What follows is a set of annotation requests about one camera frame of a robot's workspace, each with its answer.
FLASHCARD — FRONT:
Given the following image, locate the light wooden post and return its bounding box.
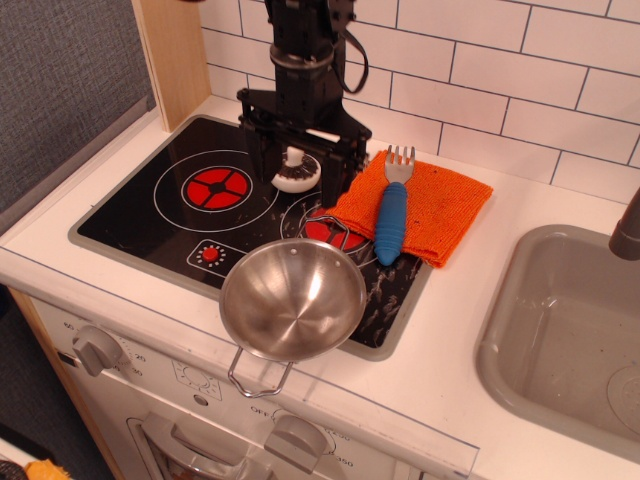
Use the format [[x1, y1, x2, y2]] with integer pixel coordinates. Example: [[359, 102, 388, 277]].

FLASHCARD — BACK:
[[132, 0, 211, 132]]

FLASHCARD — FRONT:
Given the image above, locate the grey plastic sink basin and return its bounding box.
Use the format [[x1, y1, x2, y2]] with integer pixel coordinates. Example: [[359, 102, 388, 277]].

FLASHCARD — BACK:
[[477, 225, 639, 462]]

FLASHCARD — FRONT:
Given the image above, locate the blue handled toy fork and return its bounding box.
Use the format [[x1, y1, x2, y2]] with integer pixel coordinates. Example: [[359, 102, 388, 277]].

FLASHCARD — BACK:
[[374, 145, 415, 266]]

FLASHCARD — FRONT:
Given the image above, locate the stainless steel bowl pan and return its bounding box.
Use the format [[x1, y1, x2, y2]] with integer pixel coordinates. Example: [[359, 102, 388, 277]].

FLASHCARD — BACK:
[[219, 235, 367, 368]]

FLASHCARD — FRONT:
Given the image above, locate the orange knitted cloth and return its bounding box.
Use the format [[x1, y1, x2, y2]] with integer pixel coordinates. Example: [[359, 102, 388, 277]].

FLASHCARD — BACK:
[[326, 151, 493, 268]]

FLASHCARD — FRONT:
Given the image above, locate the white brown toy mushroom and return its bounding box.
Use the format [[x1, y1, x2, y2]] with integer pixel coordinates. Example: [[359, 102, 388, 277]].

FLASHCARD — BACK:
[[271, 146, 321, 194]]

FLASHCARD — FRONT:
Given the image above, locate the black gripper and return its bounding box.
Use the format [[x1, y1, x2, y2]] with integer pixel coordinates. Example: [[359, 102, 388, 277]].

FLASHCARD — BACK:
[[237, 59, 372, 208]]

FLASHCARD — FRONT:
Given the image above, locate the black toy stove top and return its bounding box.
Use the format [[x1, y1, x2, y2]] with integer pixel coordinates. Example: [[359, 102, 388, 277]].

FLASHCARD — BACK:
[[69, 116, 432, 361]]

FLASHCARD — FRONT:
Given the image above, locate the orange black striped object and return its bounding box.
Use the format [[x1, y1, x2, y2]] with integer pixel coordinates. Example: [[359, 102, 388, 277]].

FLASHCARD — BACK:
[[1, 460, 71, 480]]

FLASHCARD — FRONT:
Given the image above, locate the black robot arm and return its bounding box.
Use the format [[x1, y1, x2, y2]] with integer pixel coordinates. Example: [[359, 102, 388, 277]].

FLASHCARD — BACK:
[[237, 1, 372, 207]]

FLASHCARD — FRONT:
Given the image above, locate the grey oven knob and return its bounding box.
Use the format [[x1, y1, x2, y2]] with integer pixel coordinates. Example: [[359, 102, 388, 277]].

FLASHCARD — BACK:
[[264, 415, 328, 474]]

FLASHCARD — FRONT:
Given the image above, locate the grey oven door handle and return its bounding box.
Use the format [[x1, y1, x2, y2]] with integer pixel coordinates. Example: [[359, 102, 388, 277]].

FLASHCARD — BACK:
[[139, 413, 276, 479]]

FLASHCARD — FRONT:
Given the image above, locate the grey faucet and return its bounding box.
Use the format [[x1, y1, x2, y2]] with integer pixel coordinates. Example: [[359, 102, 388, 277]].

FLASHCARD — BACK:
[[609, 189, 640, 261]]

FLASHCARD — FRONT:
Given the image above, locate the grey timer knob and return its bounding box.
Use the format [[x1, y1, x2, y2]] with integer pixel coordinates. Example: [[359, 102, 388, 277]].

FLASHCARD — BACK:
[[72, 325, 123, 377]]

